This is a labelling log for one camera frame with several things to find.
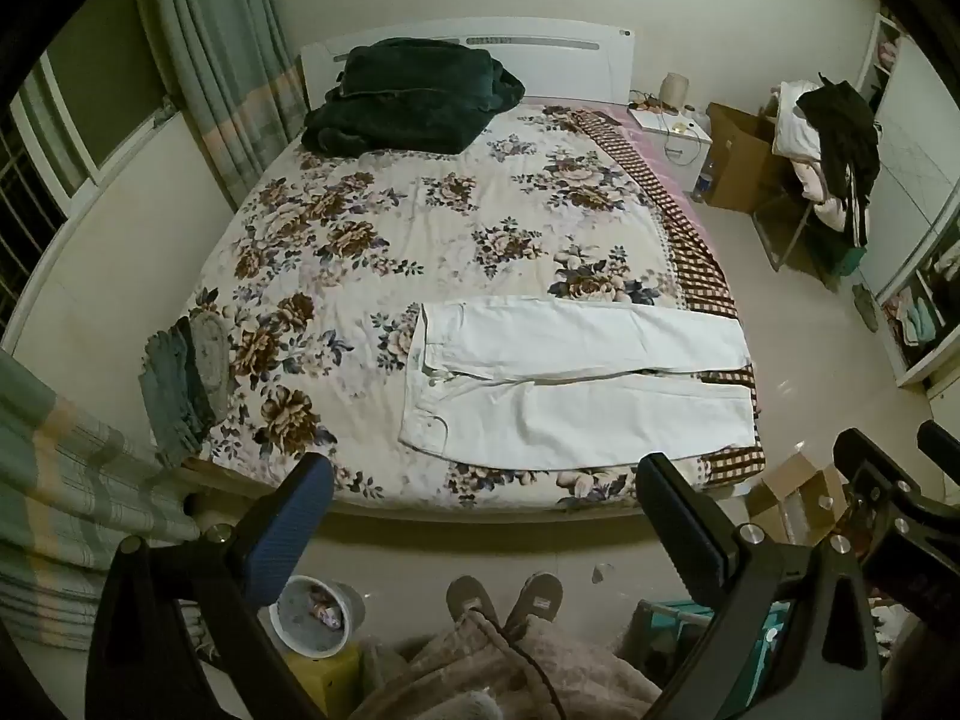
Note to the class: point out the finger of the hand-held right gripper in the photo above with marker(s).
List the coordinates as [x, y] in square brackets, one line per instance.
[941, 446]
[870, 469]

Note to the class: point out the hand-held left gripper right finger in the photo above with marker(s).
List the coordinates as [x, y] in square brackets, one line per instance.
[686, 532]

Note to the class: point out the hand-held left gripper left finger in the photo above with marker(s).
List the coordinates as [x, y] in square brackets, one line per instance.
[289, 540]

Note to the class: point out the white pants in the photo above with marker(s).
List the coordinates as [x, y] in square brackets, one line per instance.
[562, 405]

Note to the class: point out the open flat cardboard box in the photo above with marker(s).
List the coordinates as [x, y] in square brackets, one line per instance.
[795, 495]

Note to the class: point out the white trash bin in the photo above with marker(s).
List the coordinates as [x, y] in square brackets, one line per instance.
[315, 619]

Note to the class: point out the teal plastic crate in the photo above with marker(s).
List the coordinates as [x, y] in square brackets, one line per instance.
[667, 630]

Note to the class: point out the folded pale teal clothes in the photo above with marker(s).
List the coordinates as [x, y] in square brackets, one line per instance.
[915, 319]

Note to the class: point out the yellow box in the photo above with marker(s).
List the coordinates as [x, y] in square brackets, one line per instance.
[326, 679]

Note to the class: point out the dark slipper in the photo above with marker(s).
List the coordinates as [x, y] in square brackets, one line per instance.
[866, 307]

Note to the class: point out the grey folded cloth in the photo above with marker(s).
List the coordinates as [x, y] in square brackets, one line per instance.
[210, 352]

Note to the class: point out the pink fleece robe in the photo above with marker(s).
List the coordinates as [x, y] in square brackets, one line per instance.
[465, 675]

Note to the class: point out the green striped curtain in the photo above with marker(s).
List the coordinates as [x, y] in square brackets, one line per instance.
[217, 60]
[67, 487]

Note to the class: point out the brown checkered blanket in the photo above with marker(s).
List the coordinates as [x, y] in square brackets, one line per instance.
[697, 255]

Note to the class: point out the white wardrobe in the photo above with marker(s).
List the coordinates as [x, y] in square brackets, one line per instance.
[911, 165]

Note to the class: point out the floral blanket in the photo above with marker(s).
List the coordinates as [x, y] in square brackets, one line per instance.
[420, 240]

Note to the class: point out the tall cardboard box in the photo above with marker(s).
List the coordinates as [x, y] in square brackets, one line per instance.
[739, 165]

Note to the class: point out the clear water bottle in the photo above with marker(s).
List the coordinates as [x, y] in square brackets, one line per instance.
[703, 181]

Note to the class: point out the black garment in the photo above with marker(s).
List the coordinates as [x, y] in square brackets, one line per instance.
[844, 127]

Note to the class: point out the pile of white pink clothes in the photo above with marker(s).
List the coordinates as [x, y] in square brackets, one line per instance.
[799, 135]

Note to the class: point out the white nightstand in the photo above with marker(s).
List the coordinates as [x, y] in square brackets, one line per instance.
[679, 146]

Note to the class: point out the pink bedsheet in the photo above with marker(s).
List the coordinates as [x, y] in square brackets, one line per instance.
[652, 146]

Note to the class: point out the cream table lamp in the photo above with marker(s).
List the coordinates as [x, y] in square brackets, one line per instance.
[675, 90]

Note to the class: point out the dark green blanket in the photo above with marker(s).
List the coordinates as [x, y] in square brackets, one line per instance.
[405, 97]

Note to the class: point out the white framed window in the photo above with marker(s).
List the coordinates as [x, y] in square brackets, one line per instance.
[71, 127]

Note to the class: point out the white bed headboard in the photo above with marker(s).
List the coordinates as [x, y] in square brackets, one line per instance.
[570, 67]

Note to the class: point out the metal frame chair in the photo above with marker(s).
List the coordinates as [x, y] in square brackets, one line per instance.
[787, 229]

